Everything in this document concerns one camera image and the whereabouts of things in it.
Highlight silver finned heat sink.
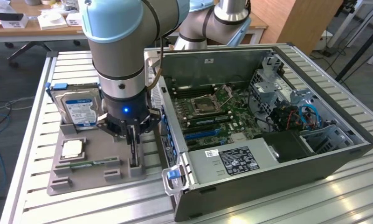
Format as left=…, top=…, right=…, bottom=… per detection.
left=232, top=133, right=250, bottom=143

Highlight white desk frame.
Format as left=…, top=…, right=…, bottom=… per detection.
left=328, top=0, right=373, bottom=66

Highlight black plastic shroud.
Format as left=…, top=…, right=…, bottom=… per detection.
left=262, top=130, right=313, bottom=163

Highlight green motherboard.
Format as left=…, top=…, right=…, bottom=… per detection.
left=170, top=81, right=265, bottom=150

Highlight silver CPU socket cover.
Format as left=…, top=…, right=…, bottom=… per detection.
left=212, top=83, right=234, bottom=100

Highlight black green graphics card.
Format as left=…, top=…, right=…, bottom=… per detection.
left=125, top=125, right=142, bottom=168

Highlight bare green RAM stick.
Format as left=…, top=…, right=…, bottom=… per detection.
left=54, top=158, right=118, bottom=169

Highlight CPU socket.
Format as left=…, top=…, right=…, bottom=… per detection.
left=189, top=96, right=218, bottom=112

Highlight blue data wire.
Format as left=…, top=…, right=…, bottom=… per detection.
left=298, top=104, right=324, bottom=131

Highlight black pouch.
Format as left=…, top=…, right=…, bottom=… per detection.
left=0, top=13, right=25, bottom=21

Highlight black connector cluster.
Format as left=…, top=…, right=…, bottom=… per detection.
left=272, top=106, right=296, bottom=131

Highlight long black expansion slot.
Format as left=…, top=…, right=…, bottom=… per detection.
left=186, top=125, right=224, bottom=133

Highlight grey parts rack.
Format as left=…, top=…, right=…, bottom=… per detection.
left=46, top=123, right=148, bottom=196

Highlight grey floor cable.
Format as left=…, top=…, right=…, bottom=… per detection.
left=0, top=97, right=34, bottom=110

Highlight hard disk with blue bracket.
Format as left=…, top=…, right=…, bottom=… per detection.
left=45, top=80, right=104, bottom=131

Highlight blue expansion slot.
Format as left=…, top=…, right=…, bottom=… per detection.
left=185, top=129, right=222, bottom=140

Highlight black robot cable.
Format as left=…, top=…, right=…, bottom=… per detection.
left=145, top=9, right=168, bottom=94

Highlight white box with dark print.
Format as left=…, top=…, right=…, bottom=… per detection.
left=0, top=20, right=28, bottom=29

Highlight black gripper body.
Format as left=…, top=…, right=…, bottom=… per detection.
left=101, top=92, right=153, bottom=128

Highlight black chair base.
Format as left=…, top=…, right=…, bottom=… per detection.
left=5, top=41, right=81, bottom=68

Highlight silver CPU chip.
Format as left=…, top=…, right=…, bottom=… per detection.
left=61, top=140, right=84, bottom=159

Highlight metal disk bay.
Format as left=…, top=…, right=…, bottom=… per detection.
left=298, top=123, right=357, bottom=155

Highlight perforated metal drive cage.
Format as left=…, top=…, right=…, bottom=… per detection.
left=248, top=56, right=301, bottom=112

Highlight black tripod leg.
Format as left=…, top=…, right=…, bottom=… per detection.
left=334, top=22, right=373, bottom=82

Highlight white box with round disc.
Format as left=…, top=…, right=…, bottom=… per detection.
left=37, top=11, right=68, bottom=30

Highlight dark grey PC case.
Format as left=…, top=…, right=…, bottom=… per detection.
left=142, top=45, right=373, bottom=222

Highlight small white box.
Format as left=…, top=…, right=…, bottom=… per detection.
left=65, top=11, right=88, bottom=27

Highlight red and black wires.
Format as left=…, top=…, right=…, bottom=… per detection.
left=285, top=109, right=300, bottom=131

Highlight green RAM stick with label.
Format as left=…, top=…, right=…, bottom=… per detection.
left=188, top=113, right=233, bottom=126

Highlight wooden cabinet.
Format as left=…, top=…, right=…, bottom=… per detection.
left=261, top=0, right=345, bottom=56

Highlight silver power supply unit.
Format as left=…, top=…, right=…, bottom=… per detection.
left=186, top=137, right=282, bottom=185

